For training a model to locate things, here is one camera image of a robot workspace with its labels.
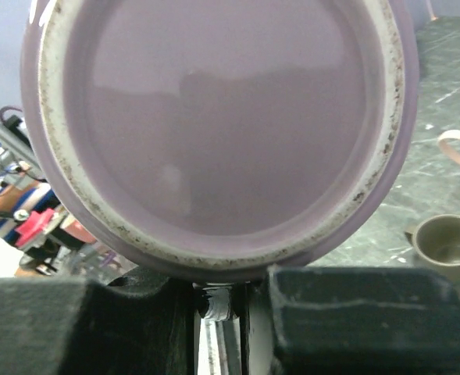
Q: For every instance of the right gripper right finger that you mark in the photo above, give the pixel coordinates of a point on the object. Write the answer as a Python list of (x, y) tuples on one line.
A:
[(353, 321)]

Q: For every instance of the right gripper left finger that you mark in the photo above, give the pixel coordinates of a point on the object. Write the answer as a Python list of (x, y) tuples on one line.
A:
[(140, 323)]

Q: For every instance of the purple mug dark handle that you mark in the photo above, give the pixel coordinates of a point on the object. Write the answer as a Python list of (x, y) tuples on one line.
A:
[(209, 140)]

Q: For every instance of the small olive grey cup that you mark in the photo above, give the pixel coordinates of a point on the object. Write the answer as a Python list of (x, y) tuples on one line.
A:
[(436, 242)]

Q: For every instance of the aluminium mounting rail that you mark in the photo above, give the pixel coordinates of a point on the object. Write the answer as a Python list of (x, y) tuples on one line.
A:
[(15, 141)]

